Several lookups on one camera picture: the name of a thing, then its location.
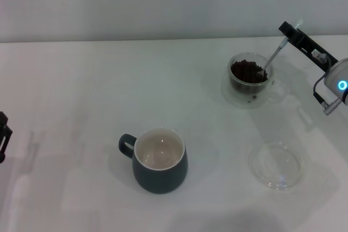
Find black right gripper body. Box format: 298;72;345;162
299;29;340;74

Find blue-handled metal spoon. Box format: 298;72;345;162
255;20;303;77

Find dark grey ceramic mug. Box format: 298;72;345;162
117;127;189;195

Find coffee beans in glass cup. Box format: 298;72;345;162
230;60;269;95

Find clear glass saucer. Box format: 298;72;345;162
247;141;303;192

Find grey arm cable with plug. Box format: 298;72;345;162
312;76;337;116

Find clear double-wall glass cup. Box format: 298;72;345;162
221;52;288;110

